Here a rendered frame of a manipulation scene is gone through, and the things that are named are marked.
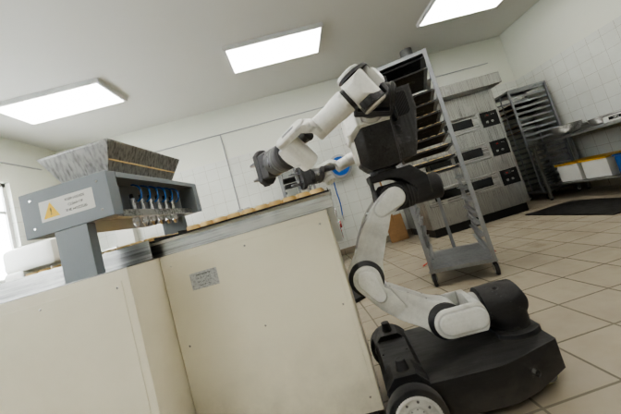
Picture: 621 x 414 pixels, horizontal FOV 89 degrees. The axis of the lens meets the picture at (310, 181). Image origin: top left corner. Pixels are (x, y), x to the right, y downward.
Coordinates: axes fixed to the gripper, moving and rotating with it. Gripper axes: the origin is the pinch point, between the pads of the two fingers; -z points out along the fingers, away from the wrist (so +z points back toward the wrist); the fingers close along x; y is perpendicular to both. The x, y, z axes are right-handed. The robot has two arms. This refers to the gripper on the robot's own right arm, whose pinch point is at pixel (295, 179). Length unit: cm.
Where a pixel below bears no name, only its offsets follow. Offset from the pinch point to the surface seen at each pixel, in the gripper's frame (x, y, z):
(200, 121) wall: 184, -367, 132
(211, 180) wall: 80, -372, 126
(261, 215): -14.9, 23.2, -40.1
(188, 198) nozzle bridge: 7, -44, -41
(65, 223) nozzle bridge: 1, -6, -98
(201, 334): -52, 0, -65
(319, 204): -17.0, 39.2, -23.9
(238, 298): -43, 12, -53
